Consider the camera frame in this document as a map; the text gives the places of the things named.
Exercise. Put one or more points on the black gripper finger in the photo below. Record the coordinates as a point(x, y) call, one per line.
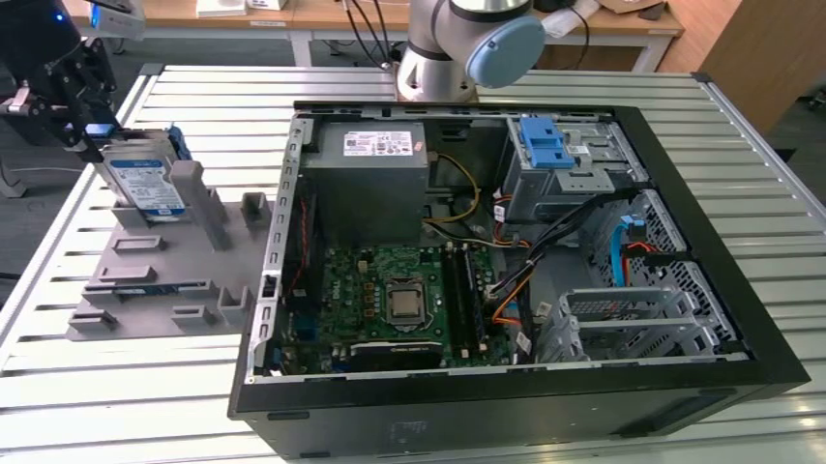
point(101, 77)
point(55, 106)

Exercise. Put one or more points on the hard disk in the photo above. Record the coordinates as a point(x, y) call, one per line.
point(148, 188)

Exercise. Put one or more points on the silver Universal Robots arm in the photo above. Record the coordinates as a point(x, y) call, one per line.
point(426, 72)

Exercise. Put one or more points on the silver disk bay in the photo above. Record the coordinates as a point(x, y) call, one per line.
point(645, 324)

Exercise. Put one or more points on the black mesh waste bin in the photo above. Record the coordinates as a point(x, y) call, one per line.
point(32, 133)

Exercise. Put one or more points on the grey floor stand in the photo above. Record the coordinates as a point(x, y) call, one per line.
point(9, 186)

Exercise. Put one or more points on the white blue box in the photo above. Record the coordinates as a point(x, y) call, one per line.
point(264, 4)

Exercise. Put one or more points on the grey parts rack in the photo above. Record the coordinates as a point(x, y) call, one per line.
point(180, 261)

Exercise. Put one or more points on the RAM stick in rack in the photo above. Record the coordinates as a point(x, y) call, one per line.
point(148, 290)

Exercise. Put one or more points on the grey power supply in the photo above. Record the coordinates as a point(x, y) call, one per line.
point(367, 193)

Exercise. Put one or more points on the green motherboard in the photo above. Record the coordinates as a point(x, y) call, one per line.
point(362, 280)

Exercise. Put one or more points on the CPU socket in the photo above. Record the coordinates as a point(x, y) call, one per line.
point(387, 282)

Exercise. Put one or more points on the silver CPU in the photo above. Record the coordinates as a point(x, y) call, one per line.
point(404, 304)

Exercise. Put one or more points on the RAM slot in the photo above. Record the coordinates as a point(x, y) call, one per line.
point(455, 299)

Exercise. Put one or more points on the black graphics card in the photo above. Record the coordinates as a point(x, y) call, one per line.
point(394, 353)

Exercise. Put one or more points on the brown cardboard box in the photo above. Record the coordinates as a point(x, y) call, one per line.
point(629, 7)

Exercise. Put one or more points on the black PC case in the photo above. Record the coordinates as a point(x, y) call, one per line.
point(451, 420)

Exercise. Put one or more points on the wooden cabinet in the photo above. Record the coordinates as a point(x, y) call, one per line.
point(761, 48)

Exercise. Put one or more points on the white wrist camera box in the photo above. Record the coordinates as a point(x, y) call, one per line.
point(119, 21)

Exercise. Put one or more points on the wooden desk white frame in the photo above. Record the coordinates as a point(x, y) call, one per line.
point(180, 24)

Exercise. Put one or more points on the brown arm base plate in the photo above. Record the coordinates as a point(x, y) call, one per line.
point(439, 98)

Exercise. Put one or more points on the blue drive bracket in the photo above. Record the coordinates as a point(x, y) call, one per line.
point(538, 140)

